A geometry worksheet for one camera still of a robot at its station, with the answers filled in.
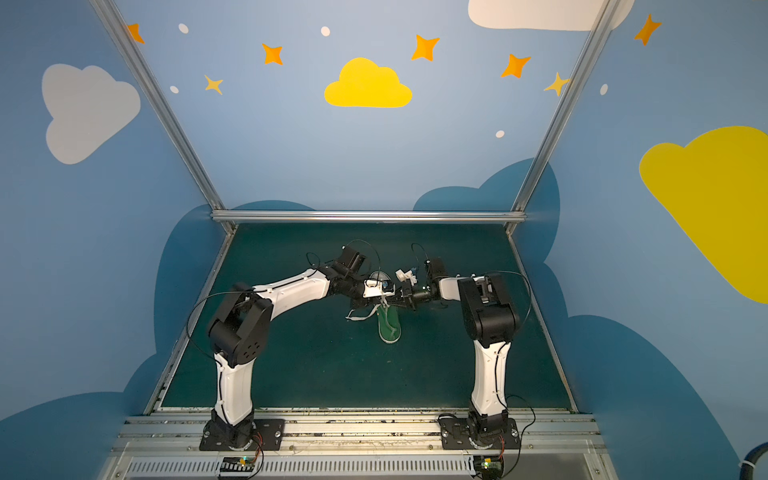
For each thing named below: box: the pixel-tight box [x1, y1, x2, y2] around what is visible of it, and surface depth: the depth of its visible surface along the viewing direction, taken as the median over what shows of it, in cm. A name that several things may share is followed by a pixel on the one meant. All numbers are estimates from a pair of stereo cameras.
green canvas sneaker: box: [377, 304, 401, 344], surface depth 94 cm
